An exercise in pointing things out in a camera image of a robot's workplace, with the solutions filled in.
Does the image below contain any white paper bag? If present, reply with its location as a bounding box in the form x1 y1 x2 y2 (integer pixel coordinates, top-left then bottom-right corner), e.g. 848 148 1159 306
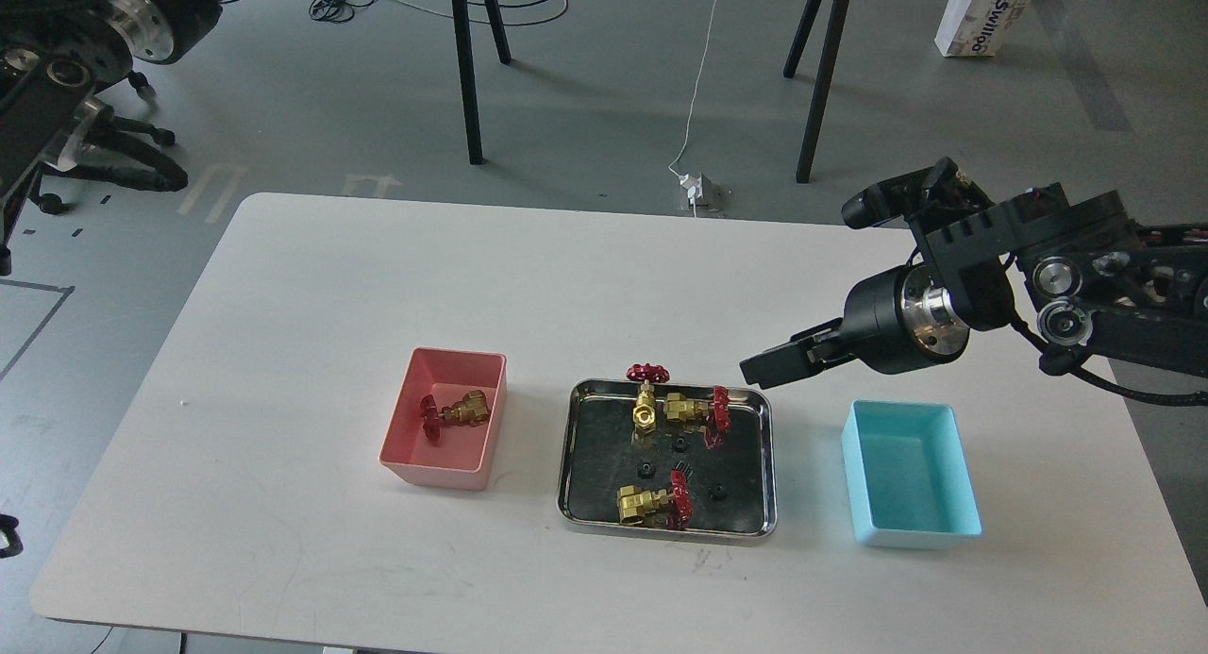
933 0 1030 58

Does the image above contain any pink plastic box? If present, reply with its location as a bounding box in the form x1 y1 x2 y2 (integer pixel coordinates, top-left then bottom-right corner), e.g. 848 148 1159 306
378 347 509 491

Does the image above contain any stainless steel tray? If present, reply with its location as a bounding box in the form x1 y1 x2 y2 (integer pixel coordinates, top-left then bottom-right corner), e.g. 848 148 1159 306
558 380 778 543

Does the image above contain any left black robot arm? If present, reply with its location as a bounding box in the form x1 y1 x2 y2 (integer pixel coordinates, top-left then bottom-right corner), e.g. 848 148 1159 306
1 0 226 241

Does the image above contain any light blue plastic box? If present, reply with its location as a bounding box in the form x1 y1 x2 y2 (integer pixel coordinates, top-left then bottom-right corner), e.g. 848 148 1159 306
841 399 983 550

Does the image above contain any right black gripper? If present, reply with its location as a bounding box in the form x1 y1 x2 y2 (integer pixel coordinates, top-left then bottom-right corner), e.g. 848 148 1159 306
739 264 970 389

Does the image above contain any white power adapter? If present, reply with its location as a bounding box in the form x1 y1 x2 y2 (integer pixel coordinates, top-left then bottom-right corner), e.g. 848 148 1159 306
678 174 726 212

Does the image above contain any brass valve red handle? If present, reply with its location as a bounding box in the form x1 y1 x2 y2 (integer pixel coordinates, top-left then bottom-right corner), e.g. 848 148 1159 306
626 364 670 442
616 470 695 529
420 389 492 444

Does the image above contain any brass valve upright red handle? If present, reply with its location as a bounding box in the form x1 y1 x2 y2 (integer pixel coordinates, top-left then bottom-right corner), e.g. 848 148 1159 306
626 364 670 442

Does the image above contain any brass valve top right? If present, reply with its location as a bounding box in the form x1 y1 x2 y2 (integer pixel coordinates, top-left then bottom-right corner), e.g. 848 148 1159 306
663 386 730 435

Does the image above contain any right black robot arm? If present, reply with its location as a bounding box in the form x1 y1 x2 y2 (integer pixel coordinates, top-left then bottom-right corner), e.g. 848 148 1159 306
739 157 1207 406

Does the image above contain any black table leg right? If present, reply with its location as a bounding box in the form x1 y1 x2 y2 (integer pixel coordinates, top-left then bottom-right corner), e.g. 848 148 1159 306
782 0 850 184

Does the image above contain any white cable on floor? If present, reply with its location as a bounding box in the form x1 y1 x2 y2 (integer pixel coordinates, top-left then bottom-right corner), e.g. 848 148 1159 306
669 0 726 178

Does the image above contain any brass valve bottom red handle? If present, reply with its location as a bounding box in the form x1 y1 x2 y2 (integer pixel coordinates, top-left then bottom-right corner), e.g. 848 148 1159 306
616 470 695 529

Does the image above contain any black table leg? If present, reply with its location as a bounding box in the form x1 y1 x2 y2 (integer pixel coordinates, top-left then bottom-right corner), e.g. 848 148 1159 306
782 0 850 184
451 0 511 164

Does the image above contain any black table leg left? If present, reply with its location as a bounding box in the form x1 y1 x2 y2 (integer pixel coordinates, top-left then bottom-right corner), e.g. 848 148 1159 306
451 0 511 164

